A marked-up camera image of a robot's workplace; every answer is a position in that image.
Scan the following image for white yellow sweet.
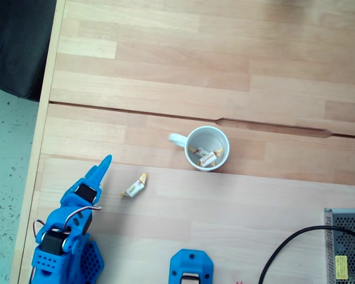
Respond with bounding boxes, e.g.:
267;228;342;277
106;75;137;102
198;148;224;167
188;146;210;158
120;173;149;199

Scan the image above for white ceramic mug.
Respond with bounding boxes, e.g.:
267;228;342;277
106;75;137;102
167;125;231;172

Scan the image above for light wooden board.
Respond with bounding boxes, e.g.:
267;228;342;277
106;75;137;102
17;153;355;284

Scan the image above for black power cable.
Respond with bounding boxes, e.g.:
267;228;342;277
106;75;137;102
259;225;355;284

